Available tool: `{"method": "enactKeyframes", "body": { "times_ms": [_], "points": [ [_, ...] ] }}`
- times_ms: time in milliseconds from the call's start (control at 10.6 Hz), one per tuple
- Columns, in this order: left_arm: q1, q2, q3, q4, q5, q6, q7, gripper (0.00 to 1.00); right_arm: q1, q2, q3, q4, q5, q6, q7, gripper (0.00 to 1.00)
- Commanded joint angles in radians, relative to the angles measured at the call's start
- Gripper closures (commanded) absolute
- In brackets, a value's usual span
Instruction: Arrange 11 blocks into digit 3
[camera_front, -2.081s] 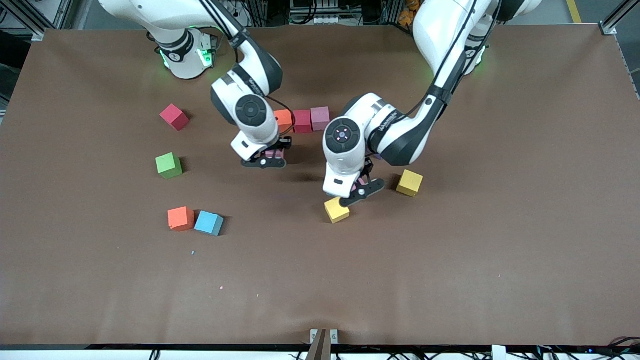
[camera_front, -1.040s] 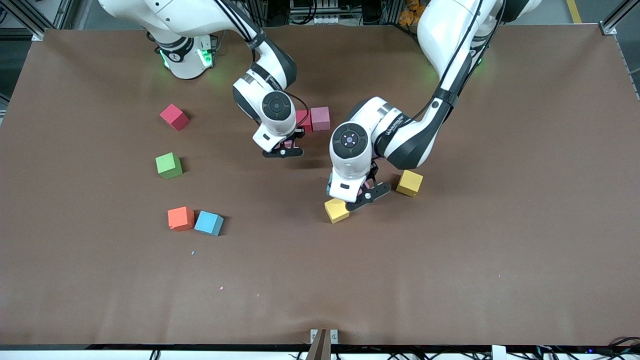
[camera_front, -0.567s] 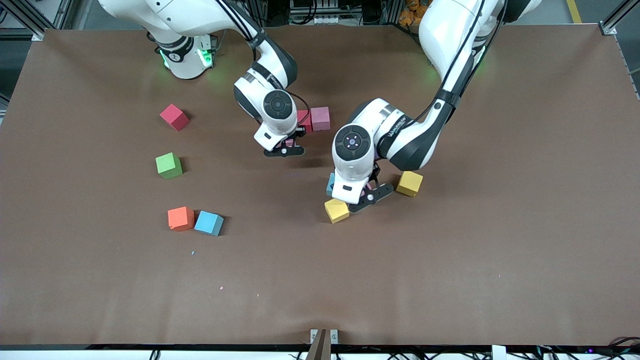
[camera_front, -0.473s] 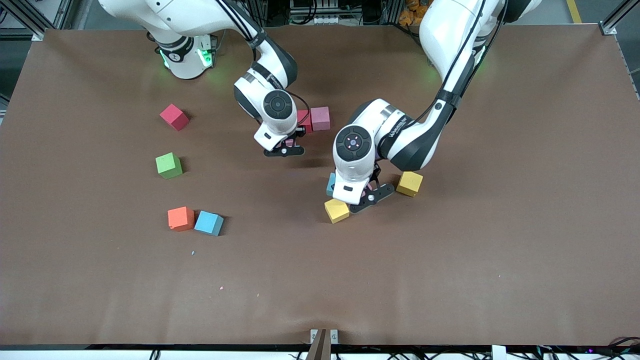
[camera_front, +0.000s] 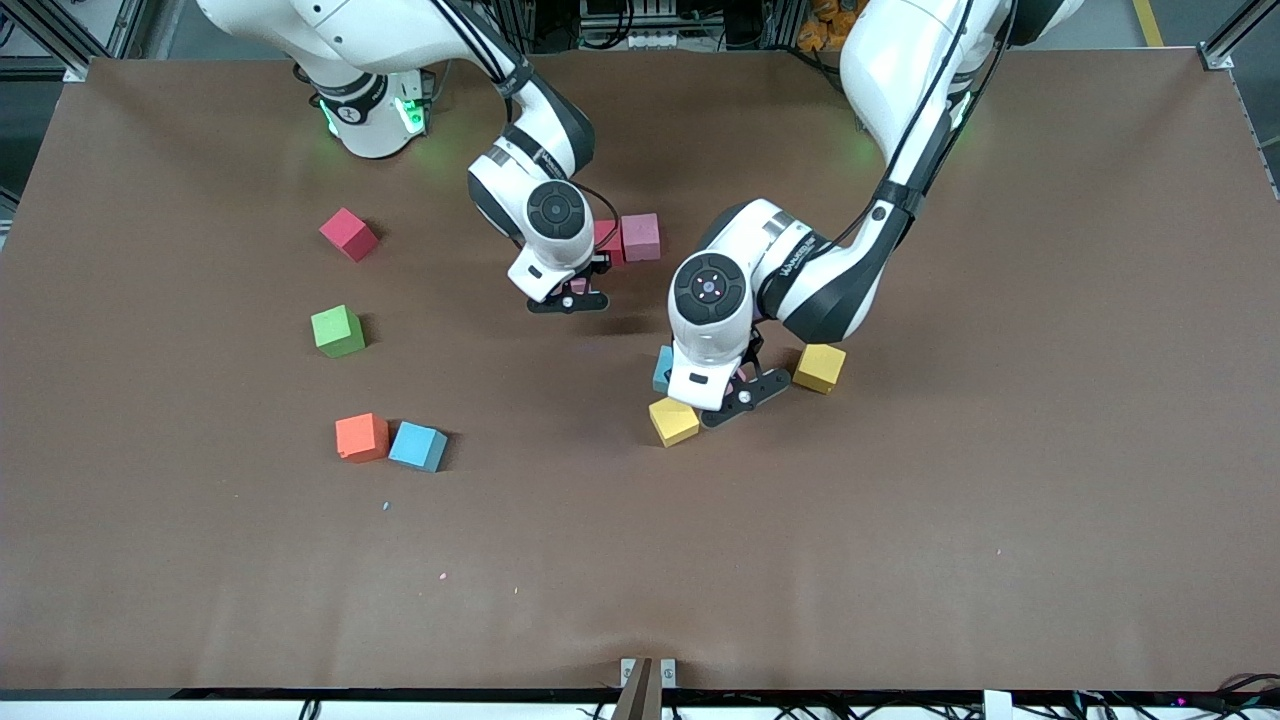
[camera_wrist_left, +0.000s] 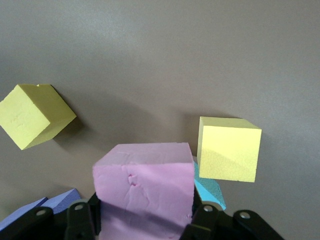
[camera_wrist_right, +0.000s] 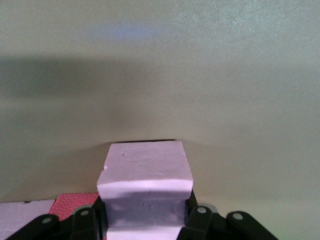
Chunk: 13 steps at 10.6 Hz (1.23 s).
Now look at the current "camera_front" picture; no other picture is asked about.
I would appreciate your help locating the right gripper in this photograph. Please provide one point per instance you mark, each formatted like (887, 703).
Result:
(601, 265)

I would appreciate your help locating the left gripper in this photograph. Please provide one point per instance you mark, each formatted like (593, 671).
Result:
(756, 345)

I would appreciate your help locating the red foam cube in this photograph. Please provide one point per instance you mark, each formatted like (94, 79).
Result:
(348, 234)
(612, 240)

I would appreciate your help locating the blue foam cube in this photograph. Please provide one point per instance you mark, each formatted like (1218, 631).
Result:
(662, 370)
(415, 444)

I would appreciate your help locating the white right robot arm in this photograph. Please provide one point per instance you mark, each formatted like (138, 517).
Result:
(300, 25)

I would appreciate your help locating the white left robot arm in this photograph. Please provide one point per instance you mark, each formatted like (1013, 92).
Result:
(900, 60)

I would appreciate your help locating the yellow foam cube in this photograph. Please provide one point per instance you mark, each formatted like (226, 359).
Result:
(675, 425)
(820, 368)

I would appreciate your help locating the white power strip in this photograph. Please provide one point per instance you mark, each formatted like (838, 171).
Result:
(660, 40)

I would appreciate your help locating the large table mat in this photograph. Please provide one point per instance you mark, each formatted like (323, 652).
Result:
(640, 560)

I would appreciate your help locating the green foam cube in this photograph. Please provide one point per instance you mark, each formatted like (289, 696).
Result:
(335, 328)

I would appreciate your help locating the orange foam cube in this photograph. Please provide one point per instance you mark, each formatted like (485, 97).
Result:
(360, 436)

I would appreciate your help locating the pile of orange packets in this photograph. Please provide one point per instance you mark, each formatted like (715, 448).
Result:
(825, 30)

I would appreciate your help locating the brown wedge bar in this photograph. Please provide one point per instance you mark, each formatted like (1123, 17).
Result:
(640, 700)

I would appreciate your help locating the white label tag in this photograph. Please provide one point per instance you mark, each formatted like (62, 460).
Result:
(997, 706)

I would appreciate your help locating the metal clamp bracket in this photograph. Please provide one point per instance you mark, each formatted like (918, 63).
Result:
(625, 668)

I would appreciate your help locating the aluminium frame post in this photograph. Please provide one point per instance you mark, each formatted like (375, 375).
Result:
(70, 60)
(1225, 45)

